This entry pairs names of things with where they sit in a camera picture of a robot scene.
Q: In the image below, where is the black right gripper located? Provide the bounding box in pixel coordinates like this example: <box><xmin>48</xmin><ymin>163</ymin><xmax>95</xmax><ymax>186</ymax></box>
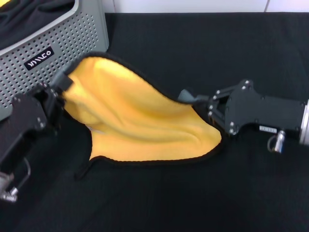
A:
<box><xmin>180</xmin><ymin>79</ymin><xmax>307</xmax><ymax>140</ymax></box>

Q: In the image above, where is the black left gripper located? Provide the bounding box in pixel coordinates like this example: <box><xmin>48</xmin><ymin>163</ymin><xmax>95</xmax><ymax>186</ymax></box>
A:
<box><xmin>0</xmin><ymin>71</ymin><xmax>74</xmax><ymax>174</ymax></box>

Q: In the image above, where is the yellow grey towel black trim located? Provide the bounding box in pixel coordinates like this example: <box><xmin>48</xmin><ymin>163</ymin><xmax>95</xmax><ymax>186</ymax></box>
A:
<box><xmin>61</xmin><ymin>52</ymin><xmax>223</xmax><ymax>181</ymax></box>

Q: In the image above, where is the grey perforated storage box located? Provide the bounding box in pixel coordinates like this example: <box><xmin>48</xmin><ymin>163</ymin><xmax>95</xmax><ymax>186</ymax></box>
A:
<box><xmin>0</xmin><ymin>0</ymin><xmax>110</xmax><ymax>109</ymax></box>

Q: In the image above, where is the black tablecloth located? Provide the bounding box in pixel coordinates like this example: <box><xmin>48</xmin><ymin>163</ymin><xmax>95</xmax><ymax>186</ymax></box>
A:
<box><xmin>0</xmin><ymin>12</ymin><xmax>309</xmax><ymax>232</ymax></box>

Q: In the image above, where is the black crumpled cloth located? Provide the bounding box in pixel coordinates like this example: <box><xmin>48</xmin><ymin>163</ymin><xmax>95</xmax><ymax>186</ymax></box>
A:
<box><xmin>0</xmin><ymin>0</ymin><xmax>75</xmax><ymax>49</ymax></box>

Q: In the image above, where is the left gripper cable with plug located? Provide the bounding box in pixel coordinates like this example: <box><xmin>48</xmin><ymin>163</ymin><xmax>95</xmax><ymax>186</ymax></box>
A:
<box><xmin>0</xmin><ymin>157</ymin><xmax>32</xmax><ymax>203</ymax></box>

